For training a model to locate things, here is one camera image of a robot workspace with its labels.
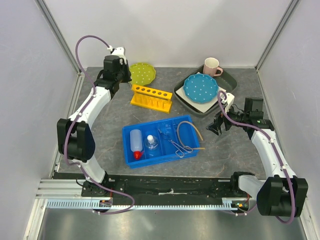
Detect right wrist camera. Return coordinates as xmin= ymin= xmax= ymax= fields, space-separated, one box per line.
xmin=219 ymin=92 xmax=235 ymax=113

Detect green dotted plate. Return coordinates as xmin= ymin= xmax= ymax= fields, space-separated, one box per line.
xmin=129 ymin=62 xmax=156 ymax=86

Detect blue plastic organizer tray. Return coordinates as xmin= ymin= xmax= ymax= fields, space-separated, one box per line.
xmin=122 ymin=115 xmax=200 ymax=169

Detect glass flask white stopper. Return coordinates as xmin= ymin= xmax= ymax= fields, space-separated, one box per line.
xmin=144 ymin=134 xmax=159 ymax=151

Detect wash bottle red cap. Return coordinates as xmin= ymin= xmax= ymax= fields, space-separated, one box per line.
xmin=130 ymin=129 xmax=144 ymax=160

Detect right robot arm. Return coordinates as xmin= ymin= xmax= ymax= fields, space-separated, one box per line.
xmin=207 ymin=93 xmax=309 ymax=224

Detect cable duct rail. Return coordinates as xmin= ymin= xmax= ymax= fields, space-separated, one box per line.
xmin=46 ymin=199 xmax=238 ymax=211

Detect blue dotted plate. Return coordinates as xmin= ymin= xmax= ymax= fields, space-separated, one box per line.
xmin=183 ymin=73 xmax=219 ymax=104

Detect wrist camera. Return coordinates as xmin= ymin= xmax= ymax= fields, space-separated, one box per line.
xmin=107 ymin=45 xmax=127 ymax=64
xmin=219 ymin=92 xmax=235 ymax=113

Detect metal crucible tongs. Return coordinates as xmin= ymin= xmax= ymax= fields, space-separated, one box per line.
xmin=158 ymin=128 xmax=193 ymax=158

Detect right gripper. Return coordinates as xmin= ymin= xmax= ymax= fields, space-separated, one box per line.
xmin=206 ymin=101 xmax=249 ymax=136

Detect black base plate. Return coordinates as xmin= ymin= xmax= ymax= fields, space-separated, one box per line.
xmin=81 ymin=174 xmax=261 ymax=200

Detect pink mug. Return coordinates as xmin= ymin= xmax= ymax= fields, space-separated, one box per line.
xmin=202 ymin=57 xmax=224 ymax=77

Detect white square plate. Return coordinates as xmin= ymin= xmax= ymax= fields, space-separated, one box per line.
xmin=181 ymin=87 xmax=226 ymax=113

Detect yellow rubber tube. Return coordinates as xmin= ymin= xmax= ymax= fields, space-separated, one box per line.
xmin=176 ymin=120 xmax=206 ymax=150

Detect dark green tray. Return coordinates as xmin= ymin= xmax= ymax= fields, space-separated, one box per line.
xmin=173 ymin=71 xmax=237 ymax=118

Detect yellow test tube rack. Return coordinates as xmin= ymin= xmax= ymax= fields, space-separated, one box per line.
xmin=130 ymin=84 xmax=173 ymax=114

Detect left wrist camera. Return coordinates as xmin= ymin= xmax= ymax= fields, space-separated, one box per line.
xmin=107 ymin=45 xmax=127 ymax=64

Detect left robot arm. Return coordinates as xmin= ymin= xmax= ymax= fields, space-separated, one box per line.
xmin=57 ymin=54 xmax=131 ymax=197

